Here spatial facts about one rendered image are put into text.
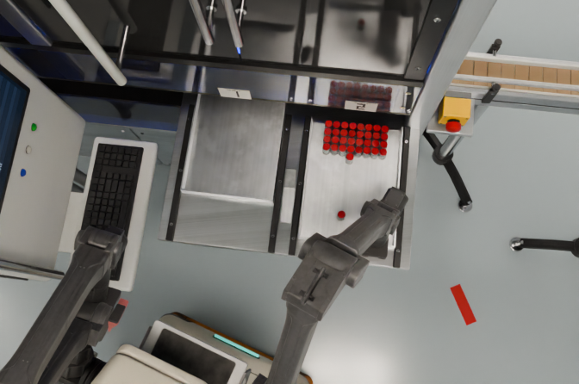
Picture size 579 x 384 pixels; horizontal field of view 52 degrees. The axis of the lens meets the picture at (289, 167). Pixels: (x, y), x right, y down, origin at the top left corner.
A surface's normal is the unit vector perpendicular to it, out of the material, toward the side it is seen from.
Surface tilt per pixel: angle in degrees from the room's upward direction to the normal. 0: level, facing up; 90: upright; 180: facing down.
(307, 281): 18
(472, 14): 90
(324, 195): 0
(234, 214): 0
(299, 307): 51
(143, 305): 0
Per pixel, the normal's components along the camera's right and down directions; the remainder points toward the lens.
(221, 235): -0.04, -0.25
